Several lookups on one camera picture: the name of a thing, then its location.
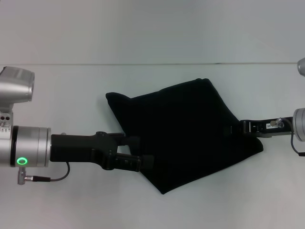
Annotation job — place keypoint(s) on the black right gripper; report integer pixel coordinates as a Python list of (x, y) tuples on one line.
[(267, 126)]

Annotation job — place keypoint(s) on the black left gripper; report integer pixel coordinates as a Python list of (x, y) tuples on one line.
[(83, 150)]

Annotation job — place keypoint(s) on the black shirt with FREE print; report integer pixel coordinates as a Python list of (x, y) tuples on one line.
[(190, 133)]

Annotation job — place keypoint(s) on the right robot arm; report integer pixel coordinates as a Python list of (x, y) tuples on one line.
[(299, 125)]

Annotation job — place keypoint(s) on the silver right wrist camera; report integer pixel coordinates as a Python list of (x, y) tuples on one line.
[(301, 66)]

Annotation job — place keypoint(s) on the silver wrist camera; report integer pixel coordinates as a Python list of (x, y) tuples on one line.
[(301, 66), (16, 83)]

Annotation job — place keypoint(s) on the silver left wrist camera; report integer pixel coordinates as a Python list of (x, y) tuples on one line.
[(16, 83)]

